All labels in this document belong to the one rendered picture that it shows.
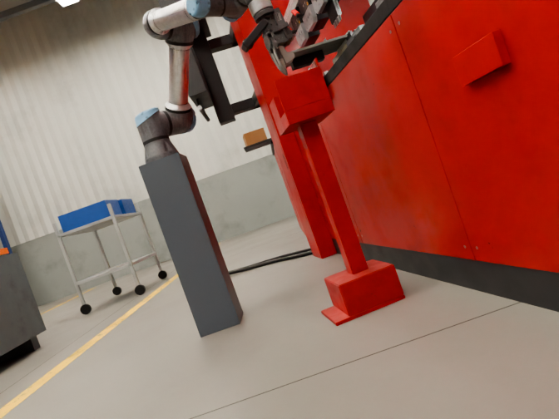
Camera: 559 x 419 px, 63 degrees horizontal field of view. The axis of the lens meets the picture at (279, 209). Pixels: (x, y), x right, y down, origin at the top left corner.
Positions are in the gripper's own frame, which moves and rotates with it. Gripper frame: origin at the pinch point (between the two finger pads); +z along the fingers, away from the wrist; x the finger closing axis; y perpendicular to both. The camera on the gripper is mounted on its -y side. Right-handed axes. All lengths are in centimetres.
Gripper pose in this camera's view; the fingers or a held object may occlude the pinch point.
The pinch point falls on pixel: (283, 71)
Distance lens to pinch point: 157.1
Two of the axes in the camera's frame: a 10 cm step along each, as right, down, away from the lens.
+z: 4.2, 9.1, 0.4
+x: -1.5, 0.3, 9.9
